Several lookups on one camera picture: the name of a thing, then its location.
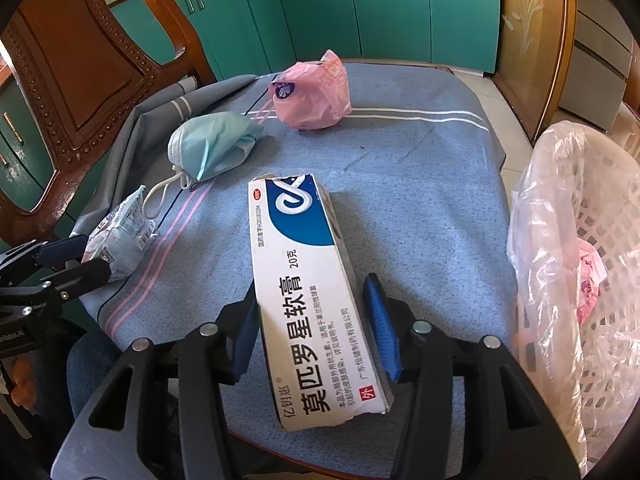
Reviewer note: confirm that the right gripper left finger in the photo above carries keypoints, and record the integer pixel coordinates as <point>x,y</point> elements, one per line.
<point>214,354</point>

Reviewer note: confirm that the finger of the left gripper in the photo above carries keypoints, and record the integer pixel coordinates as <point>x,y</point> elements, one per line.
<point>57,254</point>
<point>76,281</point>

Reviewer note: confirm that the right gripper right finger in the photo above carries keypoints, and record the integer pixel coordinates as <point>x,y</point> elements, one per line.
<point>414,352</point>

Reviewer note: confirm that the grey foil wrapper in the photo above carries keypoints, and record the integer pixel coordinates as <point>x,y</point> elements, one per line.
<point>121,238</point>

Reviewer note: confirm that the white blue medicine box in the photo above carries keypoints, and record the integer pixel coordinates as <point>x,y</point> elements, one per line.
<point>317,343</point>

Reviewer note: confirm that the pink printed plastic bag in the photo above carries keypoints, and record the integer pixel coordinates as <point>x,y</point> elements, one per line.
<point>591,273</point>

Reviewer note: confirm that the teal kitchen cabinets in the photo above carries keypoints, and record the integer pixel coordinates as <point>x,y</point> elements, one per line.
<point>256,37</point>

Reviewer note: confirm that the person's left hand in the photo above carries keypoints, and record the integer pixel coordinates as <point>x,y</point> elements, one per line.
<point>24,392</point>

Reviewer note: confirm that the blue face mask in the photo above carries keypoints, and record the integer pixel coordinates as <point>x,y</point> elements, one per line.
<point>202,148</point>

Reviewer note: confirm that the blue striped table cloth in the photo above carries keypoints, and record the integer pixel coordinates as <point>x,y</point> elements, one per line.
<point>413,175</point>

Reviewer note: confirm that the clear basket liner bag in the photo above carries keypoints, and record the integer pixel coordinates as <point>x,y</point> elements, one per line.
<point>550,259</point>

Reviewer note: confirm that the dark carved wooden chair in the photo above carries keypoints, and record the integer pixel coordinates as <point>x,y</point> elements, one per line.
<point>82,75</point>

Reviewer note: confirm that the pink plastic bag ball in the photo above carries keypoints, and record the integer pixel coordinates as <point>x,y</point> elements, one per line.
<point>312,95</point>

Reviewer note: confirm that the grey refrigerator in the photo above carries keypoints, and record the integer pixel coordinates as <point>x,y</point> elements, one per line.
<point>600,64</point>

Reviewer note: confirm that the wooden glass sliding door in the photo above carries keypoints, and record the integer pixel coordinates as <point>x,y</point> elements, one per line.
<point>535,47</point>

